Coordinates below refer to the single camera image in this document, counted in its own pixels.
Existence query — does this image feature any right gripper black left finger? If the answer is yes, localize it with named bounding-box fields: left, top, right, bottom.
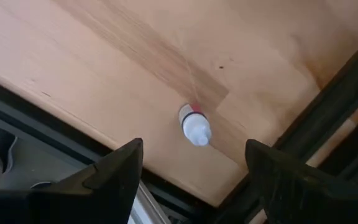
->
left=0, top=138, right=144, bottom=224

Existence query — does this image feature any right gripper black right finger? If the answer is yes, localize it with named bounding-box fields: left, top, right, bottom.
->
left=245, top=138, right=358, bottom=224

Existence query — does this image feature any small red label dropper bottle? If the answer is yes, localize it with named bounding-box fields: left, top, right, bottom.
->
left=178, top=103, right=213, bottom=147

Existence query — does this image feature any silver front rail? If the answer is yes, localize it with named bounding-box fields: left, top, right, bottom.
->
left=126, top=180, right=173, bottom=224

